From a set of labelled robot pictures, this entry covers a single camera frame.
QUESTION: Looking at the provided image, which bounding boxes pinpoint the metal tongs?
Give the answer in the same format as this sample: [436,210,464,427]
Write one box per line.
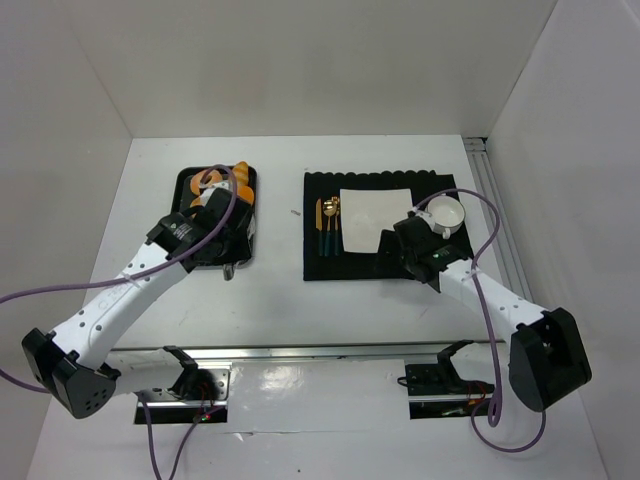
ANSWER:
[222,263,236,281]

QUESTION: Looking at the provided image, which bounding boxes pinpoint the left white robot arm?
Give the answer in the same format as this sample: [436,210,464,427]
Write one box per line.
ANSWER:
[22,186,255,419]

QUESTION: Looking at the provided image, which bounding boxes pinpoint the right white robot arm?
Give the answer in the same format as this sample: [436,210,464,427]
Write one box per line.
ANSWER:
[376,216,592,412]

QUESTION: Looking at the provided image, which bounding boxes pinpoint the long bread loaf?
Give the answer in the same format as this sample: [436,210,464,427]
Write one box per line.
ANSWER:
[232,161,249,186]

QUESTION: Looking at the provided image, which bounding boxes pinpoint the white cup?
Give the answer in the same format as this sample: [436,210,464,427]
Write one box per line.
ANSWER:
[425,195,466,240]

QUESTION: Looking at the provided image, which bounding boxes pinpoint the round orange bun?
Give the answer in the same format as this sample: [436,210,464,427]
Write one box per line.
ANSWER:
[237,185,255,205]

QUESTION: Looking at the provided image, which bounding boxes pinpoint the lower glazed donut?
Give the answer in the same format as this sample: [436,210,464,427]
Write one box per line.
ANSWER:
[190,195,208,208]

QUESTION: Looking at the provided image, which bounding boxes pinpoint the glazed donut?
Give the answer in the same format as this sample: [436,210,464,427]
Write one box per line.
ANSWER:
[190,195,208,208]
[190,169,223,196]

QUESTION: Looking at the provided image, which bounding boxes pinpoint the white square plate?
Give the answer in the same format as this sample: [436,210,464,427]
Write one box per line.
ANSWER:
[340,189,413,254]

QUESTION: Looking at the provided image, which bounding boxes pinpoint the upper glazed donut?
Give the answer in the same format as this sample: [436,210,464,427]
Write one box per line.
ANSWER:
[190,169,223,196]

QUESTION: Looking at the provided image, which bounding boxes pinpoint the black baking tray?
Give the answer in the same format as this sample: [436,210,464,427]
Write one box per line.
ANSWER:
[163,165,260,271]

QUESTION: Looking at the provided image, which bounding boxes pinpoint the black placemat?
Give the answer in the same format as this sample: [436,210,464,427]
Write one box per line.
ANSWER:
[303,170,473,281]

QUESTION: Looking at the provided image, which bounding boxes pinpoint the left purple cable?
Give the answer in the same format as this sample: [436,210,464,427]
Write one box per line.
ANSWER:
[0,163,239,479]

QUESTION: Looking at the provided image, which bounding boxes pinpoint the purple cable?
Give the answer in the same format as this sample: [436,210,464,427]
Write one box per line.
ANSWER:
[0,163,239,479]
[410,188,547,454]

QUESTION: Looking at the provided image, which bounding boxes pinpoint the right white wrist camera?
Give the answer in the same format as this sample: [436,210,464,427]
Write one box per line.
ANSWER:
[408,209,435,232]

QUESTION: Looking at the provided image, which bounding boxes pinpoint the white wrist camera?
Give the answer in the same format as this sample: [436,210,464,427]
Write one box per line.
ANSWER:
[408,209,435,232]
[200,181,232,198]

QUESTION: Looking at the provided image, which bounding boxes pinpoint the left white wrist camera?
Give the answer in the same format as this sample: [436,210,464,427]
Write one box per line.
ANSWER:
[200,181,232,198]

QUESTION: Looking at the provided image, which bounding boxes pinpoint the gold fork dark handle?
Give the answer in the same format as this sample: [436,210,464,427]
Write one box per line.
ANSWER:
[332,196,341,257]

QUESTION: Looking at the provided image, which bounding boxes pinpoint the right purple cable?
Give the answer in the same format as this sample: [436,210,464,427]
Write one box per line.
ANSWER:
[410,188,547,454]

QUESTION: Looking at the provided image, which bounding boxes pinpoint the aluminium rail right side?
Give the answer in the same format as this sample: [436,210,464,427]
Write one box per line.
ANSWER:
[462,135,535,296]

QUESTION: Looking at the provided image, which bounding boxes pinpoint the aluminium rail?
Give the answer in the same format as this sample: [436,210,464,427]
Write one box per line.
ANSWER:
[462,135,535,296]
[109,341,511,364]

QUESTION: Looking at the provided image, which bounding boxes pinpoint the gold spoon dark handle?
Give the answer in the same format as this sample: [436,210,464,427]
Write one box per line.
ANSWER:
[323,198,337,257]

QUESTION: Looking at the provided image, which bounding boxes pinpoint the gold knife dark handle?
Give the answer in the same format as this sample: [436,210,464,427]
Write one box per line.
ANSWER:
[315,198,324,257]

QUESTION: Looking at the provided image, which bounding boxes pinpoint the aluminium rail front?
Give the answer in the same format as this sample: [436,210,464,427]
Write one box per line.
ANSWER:
[109,341,511,364]

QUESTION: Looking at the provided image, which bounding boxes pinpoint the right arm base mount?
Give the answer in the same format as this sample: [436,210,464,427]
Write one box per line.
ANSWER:
[396,340,495,420]

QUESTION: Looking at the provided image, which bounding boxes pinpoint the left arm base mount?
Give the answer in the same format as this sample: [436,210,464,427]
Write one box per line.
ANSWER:
[134,346,231,425]

